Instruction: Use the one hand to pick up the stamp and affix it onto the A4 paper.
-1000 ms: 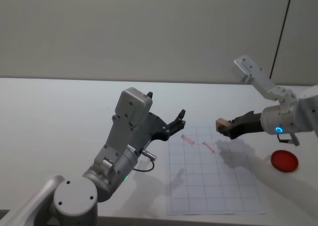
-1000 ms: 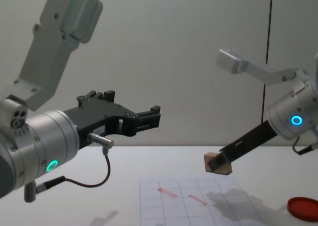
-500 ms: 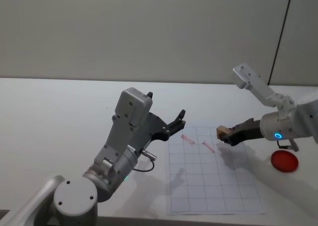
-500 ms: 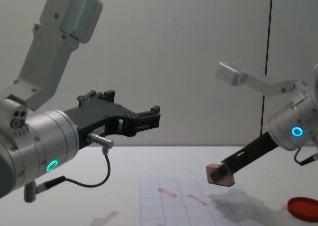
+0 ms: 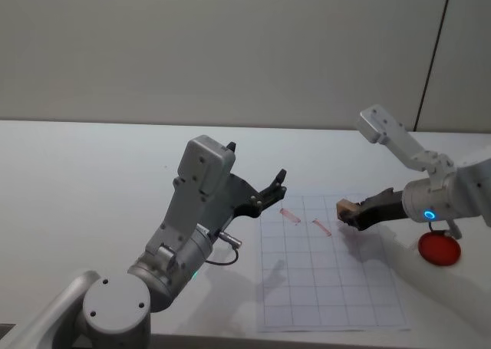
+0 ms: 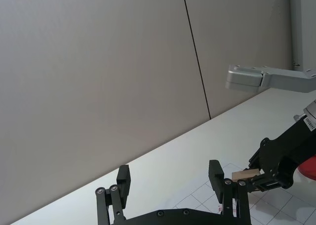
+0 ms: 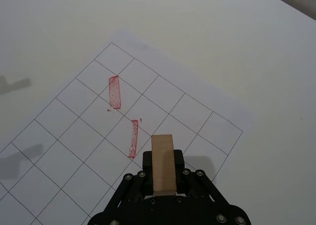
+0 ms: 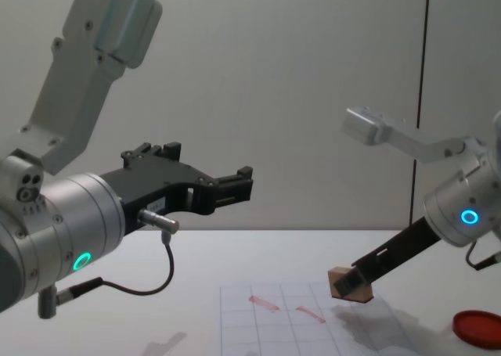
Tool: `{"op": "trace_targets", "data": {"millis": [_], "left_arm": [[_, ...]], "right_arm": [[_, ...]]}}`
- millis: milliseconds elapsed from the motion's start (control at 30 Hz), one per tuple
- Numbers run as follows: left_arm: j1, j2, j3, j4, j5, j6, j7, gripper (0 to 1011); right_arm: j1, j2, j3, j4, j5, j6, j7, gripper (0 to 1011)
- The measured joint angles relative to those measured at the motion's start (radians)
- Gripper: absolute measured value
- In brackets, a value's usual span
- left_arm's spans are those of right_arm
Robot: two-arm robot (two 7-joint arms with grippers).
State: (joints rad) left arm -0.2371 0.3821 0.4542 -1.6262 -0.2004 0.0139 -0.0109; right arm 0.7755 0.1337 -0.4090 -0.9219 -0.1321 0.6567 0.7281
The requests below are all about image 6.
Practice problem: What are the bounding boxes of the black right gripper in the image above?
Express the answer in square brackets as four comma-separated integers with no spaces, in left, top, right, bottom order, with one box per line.
[247,115,316,192]

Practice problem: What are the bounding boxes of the red round object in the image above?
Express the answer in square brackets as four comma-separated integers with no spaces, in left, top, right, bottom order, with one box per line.
[297,152,316,180]

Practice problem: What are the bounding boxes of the small wooden block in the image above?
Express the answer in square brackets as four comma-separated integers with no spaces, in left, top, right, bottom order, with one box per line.
[232,169,262,183]

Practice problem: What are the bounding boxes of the white gridded mat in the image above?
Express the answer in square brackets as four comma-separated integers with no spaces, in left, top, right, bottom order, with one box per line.
[172,162,316,225]

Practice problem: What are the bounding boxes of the white upright panel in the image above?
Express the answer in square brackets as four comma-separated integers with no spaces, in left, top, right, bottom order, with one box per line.
[288,0,316,72]

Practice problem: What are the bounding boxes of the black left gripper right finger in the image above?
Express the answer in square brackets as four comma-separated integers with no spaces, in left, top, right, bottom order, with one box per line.
[208,159,251,225]

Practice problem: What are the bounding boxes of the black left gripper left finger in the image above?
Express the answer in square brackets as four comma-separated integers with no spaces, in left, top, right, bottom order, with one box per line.
[95,165,132,225]

